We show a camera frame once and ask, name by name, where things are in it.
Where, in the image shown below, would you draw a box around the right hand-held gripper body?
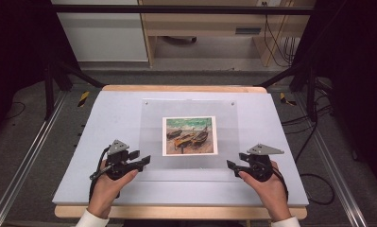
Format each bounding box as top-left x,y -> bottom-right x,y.
244,143 -> 285,183

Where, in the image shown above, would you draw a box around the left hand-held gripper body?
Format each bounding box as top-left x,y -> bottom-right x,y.
105,139 -> 144,182

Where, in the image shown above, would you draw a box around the painted boats picture card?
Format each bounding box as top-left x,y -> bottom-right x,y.
162,115 -> 219,158

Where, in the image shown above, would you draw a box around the clear acrylic picture frame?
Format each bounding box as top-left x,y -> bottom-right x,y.
138,97 -> 241,170

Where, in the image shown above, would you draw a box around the person's left hand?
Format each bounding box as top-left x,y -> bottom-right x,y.
87,160 -> 140,220

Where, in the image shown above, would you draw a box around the person's right hand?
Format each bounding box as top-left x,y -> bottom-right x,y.
238,160 -> 293,222

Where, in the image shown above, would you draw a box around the white board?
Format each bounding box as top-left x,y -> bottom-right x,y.
51,90 -> 310,208

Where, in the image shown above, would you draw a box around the person's white left sleeve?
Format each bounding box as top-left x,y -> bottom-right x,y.
75,208 -> 111,227

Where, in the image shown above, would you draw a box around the person's white sleeve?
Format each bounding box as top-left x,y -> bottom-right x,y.
75,208 -> 111,227
270,215 -> 302,227

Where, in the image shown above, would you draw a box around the person's white right sleeve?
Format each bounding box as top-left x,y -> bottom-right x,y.
270,215 -> 302,227

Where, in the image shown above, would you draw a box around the wooden table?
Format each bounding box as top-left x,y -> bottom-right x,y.
54,84 -> 309,221

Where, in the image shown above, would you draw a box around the black metal stand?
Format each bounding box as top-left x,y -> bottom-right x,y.
255,60 -> 320,123
43,59 -> 106,121

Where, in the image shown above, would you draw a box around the white cabinet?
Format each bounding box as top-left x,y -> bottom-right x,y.
50,0 -> 149,63

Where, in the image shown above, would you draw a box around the grey desk label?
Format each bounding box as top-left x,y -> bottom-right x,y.
234,26 -> 263,36

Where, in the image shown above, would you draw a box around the light wooden desk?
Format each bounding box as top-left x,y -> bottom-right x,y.
138,0 -> 317,68

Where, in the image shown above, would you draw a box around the black curtain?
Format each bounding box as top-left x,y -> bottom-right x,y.
0,0 -> 82,149
292,0 -> 377,193

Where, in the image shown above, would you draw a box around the black horizontal bar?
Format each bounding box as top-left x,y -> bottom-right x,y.
49,4 -> 317,16

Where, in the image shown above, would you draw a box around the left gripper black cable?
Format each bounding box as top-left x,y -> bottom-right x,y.
88,146 -> 112,203

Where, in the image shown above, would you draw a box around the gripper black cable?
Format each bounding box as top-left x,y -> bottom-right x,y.
88,146 -> 112,203
271,164 -> 336,206

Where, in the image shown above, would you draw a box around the black floor cables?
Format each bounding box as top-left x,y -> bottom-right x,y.
281,78 -> 334,165

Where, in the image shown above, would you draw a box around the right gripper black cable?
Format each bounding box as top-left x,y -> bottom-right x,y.
271,164 -> 336,206

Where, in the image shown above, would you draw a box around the aluminium floor rail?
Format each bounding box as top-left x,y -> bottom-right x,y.
293,92 -> 369,227
0,90 -> 69,227

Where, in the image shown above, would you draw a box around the thin black floor cable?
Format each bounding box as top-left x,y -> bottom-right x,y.
6,100 -> 27,121

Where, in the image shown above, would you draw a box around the hanging black desk cables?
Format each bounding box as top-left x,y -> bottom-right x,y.
262,1 -> 297,68

